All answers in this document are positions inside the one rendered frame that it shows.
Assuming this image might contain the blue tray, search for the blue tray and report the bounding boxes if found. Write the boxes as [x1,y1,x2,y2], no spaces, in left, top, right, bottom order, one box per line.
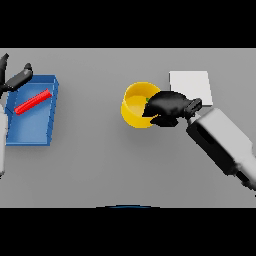
[5,74,60,147]

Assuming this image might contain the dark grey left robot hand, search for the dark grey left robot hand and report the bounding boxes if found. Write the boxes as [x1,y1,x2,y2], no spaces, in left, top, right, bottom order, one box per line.
[0,53,34,100]

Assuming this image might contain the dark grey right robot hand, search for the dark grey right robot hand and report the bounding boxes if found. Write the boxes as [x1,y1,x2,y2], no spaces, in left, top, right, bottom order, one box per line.
[141,90,203,128]

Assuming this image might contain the red beaker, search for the red beaker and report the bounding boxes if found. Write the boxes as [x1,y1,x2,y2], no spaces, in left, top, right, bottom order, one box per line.
[13,88,53,116]

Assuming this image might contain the yellow bowl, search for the yellow bowl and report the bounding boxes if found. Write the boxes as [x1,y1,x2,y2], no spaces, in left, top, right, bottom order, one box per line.
[120,81,162,129]

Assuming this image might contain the pale square measuring scale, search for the pale square measuring scale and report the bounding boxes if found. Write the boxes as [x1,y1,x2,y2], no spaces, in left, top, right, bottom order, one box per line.
[168,70,214,108]

